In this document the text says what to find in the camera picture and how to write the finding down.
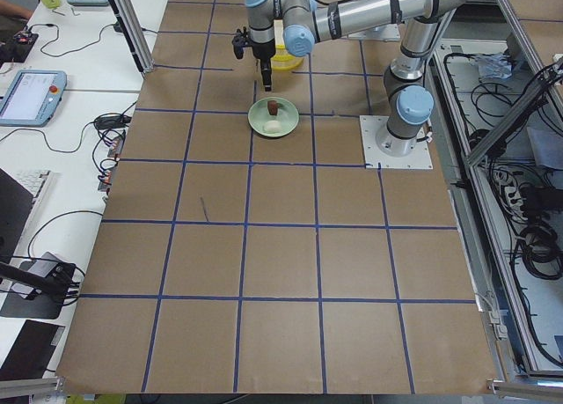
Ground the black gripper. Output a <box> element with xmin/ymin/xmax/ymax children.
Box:
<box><xmin>253</xmin><ymin>40</ymin><xmax>275</xmax><ymax>92</ymax></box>

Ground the white steamed bun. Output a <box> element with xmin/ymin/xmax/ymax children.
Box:
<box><xmin>262</xmin><ymin>120</ymin><xmax>282</xmax><ymax>135</ymax></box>

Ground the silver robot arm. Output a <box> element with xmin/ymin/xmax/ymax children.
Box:
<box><xmin>232</xmin><ymin>0</ymin><xmax>467</xmax><ymax>158</ymax></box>

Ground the lower yellow bamboo steamer layer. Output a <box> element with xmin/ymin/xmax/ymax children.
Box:
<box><xmin>271</xmin><ymin>44</ymin><xmax>303</xmax><ymax>71</ymax></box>

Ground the light green round plate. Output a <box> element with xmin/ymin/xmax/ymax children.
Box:
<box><xmin>247</xmin><ymin>97</ymin><xmax>300</xmax><ymax>138</ymax></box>

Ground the black power adapter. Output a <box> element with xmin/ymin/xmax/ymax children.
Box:
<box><xmin>93</xmin><ymin>114</ymin><xmax>131</xmax><ymax>130</ymax></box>

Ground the teach pendant with red button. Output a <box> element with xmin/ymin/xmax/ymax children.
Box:
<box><xmin>1</xmin><ymin>70</ymin><xmax>67</xmax><ymax>128</ymax></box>

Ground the white keyboard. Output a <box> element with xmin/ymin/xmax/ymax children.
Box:
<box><xmin>14</xmin><ymin>169</ymin><xmax>59</xmax><ymax>213</ymax></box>

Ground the black laptop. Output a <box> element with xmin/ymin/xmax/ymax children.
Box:
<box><xmin>0</xmin><ymin>170</ymin><xmax>33</xmax><ymax>263</ymax></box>

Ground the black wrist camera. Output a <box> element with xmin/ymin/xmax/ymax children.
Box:
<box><xmin>231</xmin><ymin>26</ymin><xmax>252</xmax><ymax>60</ymax></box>

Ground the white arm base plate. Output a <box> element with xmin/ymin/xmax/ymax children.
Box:
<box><xmin>347</xmin><ymin>24</ymin><xmax>401</xmax><ymax>42</ymax></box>
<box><xmin>359</xmin><ymin>115</ymin><xmax>433</xmax><ymax>171</ymax></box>

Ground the aluminium frame post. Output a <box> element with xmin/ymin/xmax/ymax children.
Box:
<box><xmin>107</xmin><ymin>0</ymin><xmax>154</xmax><ymax>75</ymax></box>

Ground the aluminium frame rail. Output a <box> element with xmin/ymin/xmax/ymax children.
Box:
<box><xmin>466</xmin><ymin>57</ymin><xmax>562</xmax><ymax>166</ymax></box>

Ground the black camera on stand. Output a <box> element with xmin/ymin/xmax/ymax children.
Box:
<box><xmin>1</xmin><ymin>253</ymin><xmax>85</xmax><ymax>307</ymax></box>

